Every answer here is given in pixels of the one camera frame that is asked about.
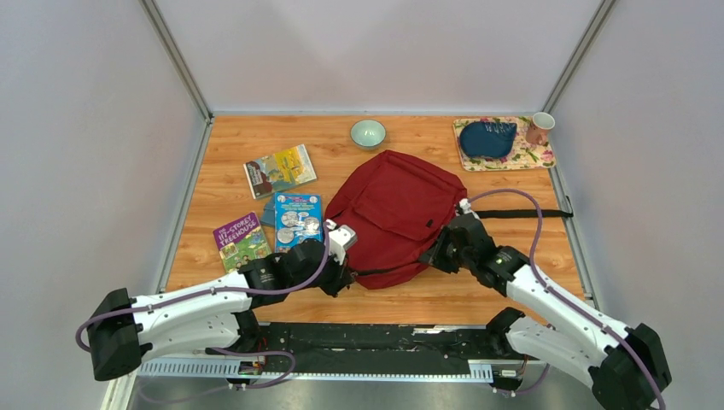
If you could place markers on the aluminium frame rail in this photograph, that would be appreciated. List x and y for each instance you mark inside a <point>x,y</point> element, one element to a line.
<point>503,375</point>

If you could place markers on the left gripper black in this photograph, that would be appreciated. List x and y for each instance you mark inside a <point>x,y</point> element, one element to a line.
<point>341,277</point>

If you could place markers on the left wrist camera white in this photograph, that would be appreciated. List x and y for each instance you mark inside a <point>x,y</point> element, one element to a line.
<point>340,239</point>

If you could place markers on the dark red student backpack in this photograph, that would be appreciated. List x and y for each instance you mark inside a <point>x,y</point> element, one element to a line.
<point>397,204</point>

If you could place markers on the pale green ceramic bowl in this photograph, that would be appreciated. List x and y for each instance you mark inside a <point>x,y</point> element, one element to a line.
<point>368,134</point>

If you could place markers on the pink floral mug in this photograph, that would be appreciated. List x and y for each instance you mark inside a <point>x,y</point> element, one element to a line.
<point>540,126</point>

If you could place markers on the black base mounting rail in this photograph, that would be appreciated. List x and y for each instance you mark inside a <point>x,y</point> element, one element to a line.
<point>375,349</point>

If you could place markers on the small blue wallet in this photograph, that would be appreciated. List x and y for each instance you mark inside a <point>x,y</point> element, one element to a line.
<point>269,214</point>

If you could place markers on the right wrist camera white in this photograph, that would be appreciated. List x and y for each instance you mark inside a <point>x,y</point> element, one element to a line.
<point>463,207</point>

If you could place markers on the floral rectangular tray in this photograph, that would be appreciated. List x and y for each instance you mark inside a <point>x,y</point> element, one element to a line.
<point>524,155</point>

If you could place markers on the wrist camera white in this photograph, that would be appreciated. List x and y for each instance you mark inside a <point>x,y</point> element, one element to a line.
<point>340,239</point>
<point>463,207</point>

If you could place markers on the blue comic paperback book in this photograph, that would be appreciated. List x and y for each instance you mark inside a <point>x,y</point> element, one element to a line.
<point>297,217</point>

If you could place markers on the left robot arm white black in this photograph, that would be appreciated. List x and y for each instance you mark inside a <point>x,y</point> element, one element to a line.
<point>124,332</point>

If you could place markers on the dark blue leaf plate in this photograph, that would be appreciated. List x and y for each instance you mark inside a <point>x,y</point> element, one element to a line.
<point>485,139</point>

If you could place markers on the purple treehouse book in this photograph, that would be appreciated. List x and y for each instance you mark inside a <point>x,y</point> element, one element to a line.
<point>240,242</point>

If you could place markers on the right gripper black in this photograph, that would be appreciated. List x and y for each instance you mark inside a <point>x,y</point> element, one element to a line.
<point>434,255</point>

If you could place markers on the yellow teal cover book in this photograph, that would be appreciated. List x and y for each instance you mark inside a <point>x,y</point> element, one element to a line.
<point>283,170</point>

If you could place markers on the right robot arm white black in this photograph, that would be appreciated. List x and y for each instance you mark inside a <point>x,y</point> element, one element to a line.
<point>565,317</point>

